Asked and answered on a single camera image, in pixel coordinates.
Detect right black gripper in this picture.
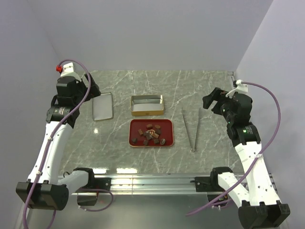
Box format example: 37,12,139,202
202,87,234,124

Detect long metal tweezers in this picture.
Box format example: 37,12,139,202
181,107,202,152

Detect light brown bar chocolate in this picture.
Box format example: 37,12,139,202
152,133,159,138

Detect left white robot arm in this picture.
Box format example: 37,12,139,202
16,60,101,211

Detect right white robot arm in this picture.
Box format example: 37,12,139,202
203,80,290,229

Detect silver tin lid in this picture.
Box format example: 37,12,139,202
92,93,113,121

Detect red emergency knob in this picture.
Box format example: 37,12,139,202
56,65,62,73

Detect gold tin box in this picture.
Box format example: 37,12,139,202
131,94,164,116

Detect red gold-rimmed tray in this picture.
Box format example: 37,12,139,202
129,119,174,147

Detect side aluminium rail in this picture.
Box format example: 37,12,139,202
227,72,236,82

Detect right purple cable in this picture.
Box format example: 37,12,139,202
185,82,282,217

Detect purple cable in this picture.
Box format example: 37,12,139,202
185,82,282,217
23,59,115,229

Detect aluminium mounting rail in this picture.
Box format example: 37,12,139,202
95,174,223,195

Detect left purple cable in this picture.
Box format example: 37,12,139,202
23,59,115,229

